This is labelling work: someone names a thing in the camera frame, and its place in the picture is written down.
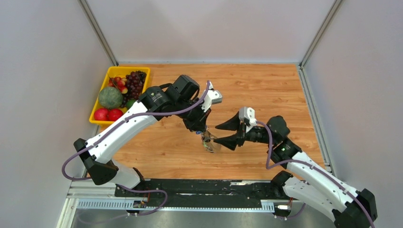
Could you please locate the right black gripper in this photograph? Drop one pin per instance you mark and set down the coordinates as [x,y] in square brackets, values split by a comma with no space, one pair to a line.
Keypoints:
[231,141]

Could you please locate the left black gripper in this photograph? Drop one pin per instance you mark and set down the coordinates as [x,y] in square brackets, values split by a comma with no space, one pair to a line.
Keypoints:
[199,123]

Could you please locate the silver carabiner keyring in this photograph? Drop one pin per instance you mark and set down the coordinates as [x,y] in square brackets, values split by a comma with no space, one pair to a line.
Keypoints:
[209,143]

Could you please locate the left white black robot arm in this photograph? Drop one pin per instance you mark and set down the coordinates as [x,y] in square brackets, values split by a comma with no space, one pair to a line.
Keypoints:
[154,104]

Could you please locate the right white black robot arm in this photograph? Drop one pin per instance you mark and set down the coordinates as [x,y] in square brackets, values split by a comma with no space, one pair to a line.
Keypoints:
[301,177]

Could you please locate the dark purple grape bunch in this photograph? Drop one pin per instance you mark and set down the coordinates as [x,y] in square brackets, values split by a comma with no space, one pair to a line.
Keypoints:
[132,86]

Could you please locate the green lime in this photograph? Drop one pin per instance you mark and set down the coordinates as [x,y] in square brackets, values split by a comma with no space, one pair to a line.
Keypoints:
[130,103]

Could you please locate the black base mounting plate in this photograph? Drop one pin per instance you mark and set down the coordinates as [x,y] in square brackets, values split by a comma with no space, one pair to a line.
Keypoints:
[204,193]

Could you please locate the right red apple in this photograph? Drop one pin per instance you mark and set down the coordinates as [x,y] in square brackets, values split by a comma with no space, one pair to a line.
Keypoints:
[114,114]

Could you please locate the red apple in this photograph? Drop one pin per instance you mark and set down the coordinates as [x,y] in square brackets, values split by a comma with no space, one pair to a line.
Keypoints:
[101,114]
[114,114]

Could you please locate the green melon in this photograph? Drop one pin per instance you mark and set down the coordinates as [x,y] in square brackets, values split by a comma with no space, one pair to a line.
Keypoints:
[110,98]

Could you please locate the yellow plastic fruit tray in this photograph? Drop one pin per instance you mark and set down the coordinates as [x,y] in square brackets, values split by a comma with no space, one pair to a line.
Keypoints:
[121,71]

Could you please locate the left red apple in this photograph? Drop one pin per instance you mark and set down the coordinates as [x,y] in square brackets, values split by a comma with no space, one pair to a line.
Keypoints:
[101,114]

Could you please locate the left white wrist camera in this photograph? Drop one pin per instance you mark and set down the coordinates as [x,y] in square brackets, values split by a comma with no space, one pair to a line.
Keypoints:
[210,97]

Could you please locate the slotted cable duct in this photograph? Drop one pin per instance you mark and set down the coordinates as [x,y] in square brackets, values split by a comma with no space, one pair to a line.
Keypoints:
[123,204]

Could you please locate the aluminium frame rail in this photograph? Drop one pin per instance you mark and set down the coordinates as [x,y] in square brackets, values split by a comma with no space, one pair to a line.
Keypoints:
[87,190]

